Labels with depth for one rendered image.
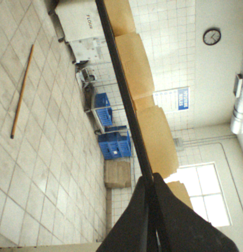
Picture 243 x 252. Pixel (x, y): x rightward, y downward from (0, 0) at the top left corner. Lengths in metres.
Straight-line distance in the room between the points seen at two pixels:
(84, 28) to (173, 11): 1.51
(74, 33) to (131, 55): 3.68
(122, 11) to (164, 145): 0.11
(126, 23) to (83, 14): 3.50
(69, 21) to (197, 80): 2.79
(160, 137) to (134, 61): 0.05
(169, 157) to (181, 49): 4.71
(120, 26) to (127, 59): 0.04
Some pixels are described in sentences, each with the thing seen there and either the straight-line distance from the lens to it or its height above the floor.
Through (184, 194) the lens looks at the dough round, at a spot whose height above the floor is 1.18.
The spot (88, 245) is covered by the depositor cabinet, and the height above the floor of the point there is 0.69.
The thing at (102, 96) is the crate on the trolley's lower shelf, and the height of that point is 0.32.
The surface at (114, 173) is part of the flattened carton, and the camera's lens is 5.55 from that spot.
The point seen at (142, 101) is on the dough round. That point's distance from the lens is 0.24.
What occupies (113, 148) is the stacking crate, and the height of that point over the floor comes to 0.28.
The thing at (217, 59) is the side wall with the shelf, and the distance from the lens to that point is 5.18.
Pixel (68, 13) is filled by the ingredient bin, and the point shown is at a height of 0.27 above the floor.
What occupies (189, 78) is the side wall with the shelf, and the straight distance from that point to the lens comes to 5.29.
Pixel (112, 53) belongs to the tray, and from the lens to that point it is 0.16.
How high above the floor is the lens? 1.17
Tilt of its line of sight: 7 degrees down
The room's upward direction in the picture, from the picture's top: 82 degrees clockwise
